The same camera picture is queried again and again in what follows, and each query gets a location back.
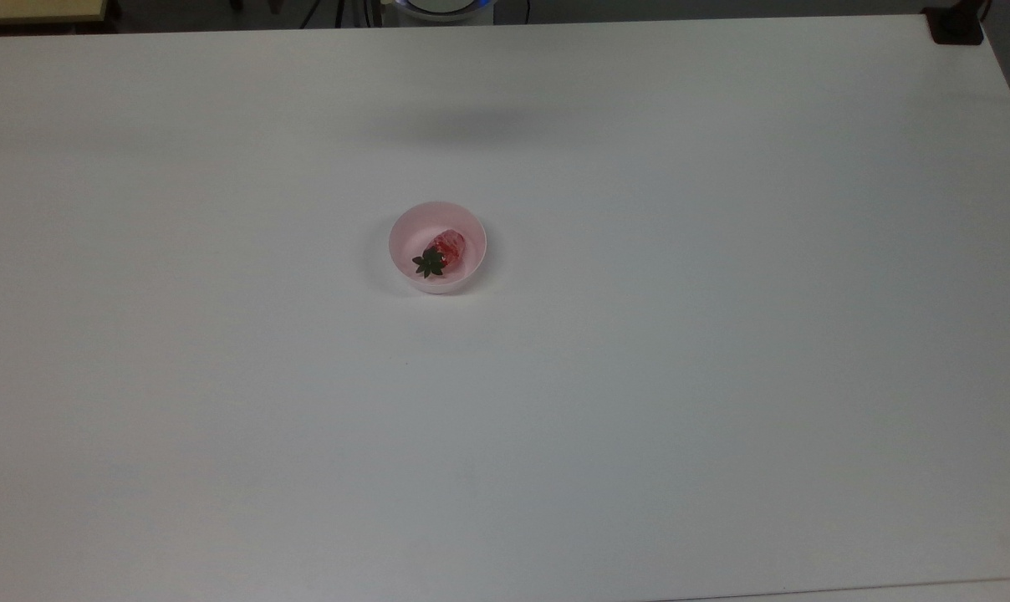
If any red toy strawberry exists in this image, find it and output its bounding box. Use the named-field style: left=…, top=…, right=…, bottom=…
left=412, top=229, right=467, bottom=279

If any pink plastic bowl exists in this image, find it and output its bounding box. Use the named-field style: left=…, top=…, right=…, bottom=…
left=388, top=201, right=488, bottom=296

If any black table clamp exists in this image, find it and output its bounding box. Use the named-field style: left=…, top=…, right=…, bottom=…
left=922, top=0, right=989, bottom=46

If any wooden table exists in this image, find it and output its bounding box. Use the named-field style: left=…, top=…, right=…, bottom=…
left=0, top=0, right=110, bottom=28

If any black cables bundle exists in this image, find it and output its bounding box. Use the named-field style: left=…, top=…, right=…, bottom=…
left=299, top=0, right=389, bottom=31

